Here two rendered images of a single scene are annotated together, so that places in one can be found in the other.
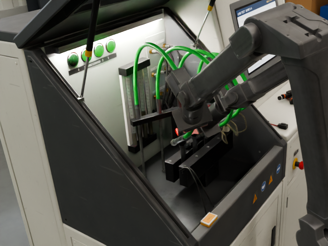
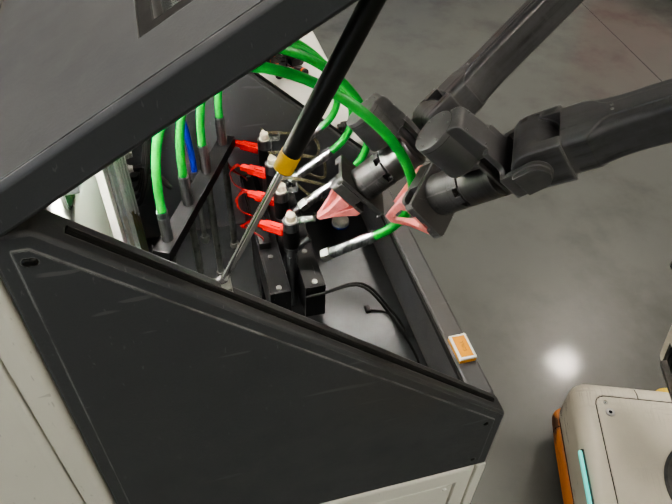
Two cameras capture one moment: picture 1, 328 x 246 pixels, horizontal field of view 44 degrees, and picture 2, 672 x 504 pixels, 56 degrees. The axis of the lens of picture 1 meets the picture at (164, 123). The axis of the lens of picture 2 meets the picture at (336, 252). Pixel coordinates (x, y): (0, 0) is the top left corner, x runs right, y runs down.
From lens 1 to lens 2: 0.95 m
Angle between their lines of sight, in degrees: 48
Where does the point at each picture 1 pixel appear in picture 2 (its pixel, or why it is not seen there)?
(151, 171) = not seen: hidden behind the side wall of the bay
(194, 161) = (314, 263)
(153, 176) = not seen: hidden behind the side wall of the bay
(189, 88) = (565, 155)
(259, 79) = (485, 74)
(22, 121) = not seen: outside the picture
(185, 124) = (442, 218)
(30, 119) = (20, 414)
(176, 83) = (465, 149)
